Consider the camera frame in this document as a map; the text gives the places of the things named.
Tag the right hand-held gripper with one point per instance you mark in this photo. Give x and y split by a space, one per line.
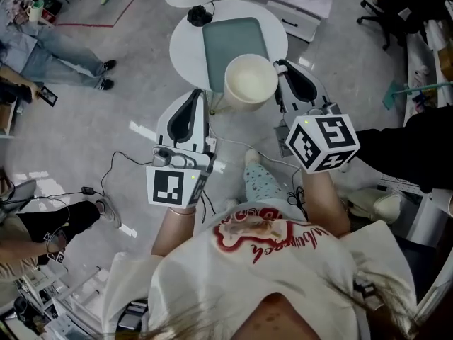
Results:
329 136

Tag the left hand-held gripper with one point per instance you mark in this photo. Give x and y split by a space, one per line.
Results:
170 186

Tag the white ceramic mug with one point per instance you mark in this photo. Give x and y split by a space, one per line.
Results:
249 83

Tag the teal green plastic tray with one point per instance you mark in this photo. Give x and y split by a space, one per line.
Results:
226 41

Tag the person's right forearm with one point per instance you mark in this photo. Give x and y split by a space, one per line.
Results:
322 204

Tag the person's left forearm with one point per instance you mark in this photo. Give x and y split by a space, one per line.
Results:
173 232

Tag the round white side table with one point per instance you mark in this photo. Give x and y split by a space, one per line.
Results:
187 55

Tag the person's white right shoe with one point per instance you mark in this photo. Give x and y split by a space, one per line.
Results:
252 156

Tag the person's white shoe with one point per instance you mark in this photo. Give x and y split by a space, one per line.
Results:
252 156
231 203

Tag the white low cabinet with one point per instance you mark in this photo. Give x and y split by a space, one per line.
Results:
301 9

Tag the person's white left shoe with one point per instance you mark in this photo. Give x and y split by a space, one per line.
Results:
231 203

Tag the green flat mop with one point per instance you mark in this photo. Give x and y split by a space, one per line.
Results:
393 96

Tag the light blue patterned trousers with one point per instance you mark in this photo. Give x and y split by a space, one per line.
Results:
263 186

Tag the black office chair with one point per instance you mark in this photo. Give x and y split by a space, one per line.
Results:
385 16

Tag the black power adapter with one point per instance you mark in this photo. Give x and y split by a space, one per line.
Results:
87 190

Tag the white curved counter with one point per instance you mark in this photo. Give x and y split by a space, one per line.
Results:
417 69

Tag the cream slipper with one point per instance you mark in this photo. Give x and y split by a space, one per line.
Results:
375 204

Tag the black phone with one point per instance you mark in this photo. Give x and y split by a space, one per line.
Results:
47 96

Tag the brown cardboard box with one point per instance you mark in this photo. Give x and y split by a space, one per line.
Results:
446 59

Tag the cream printed t-shirt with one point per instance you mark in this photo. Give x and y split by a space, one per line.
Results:
247 282

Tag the white green mug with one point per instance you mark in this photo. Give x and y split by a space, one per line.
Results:
36 11

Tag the white perforated rail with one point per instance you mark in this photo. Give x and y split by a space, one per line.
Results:
400 182

